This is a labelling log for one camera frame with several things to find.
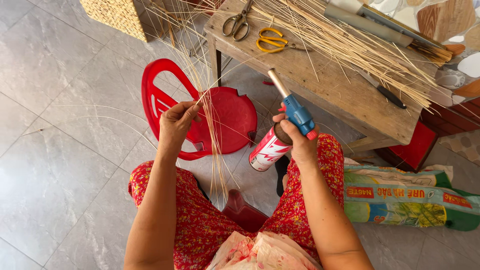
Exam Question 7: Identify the person's right hand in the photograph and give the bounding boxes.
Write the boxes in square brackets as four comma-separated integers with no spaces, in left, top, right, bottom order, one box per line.
[272,113,320,164]

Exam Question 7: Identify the person's left hand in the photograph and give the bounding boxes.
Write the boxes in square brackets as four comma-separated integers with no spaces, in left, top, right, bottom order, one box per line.
[158,101,204,150]

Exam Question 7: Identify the blue gas blowtorch with canister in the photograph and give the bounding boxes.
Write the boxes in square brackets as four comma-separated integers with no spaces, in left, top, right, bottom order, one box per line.
[249,68,319,172]

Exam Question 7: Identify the bundle of thin bamboo strips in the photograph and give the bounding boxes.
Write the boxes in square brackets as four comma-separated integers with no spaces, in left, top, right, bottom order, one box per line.
[142,0,263,207]

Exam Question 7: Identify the black sandal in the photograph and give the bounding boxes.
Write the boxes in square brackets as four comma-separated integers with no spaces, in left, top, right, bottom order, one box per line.
[275,155,291,197]

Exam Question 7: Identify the red plastic chair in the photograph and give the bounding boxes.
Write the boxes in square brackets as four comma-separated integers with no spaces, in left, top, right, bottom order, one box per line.
[141,58,258,161]

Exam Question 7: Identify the wooden work table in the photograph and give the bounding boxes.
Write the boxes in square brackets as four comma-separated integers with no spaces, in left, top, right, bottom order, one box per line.
[204,0,439,152]

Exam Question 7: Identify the long curved bamboo strip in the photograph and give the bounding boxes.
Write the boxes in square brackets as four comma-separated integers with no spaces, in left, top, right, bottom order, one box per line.
[20,104,158,151]

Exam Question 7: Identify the red plastic stool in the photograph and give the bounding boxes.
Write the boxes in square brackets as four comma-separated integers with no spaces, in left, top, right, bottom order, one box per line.
[221,189,270,233]

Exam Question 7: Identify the person's red floral dress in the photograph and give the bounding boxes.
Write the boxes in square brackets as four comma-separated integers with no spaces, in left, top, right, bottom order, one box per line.
[128,133,345,270]

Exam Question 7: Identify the pile of bamboo strips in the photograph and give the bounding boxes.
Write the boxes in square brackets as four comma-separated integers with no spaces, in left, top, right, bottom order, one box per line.
[225,0,437,109]

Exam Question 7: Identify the pink floral cloth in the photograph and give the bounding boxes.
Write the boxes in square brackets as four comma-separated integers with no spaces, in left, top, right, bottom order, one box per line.
[206,231,323,270]

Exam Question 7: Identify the printed woven plastic sack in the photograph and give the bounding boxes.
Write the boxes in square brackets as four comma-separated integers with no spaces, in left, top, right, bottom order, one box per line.
[343,157,480,232]

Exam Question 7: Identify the grey metal scissors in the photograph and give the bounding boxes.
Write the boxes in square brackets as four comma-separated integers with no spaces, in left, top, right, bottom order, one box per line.
[222,0,254,42]

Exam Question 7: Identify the woven bamboo basket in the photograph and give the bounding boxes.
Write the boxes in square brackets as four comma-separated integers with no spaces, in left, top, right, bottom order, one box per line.
[79,0,177,43]

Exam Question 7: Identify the black handled knife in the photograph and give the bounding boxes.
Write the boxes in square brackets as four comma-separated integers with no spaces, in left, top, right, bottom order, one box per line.
[356,69,407,110]

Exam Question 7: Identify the yellow handled scissors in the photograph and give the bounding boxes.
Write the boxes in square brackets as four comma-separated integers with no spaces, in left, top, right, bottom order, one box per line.
[256,27,313,53]

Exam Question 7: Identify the grey handled broom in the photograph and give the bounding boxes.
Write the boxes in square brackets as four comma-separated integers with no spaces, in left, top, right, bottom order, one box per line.
[324,3,454,64]

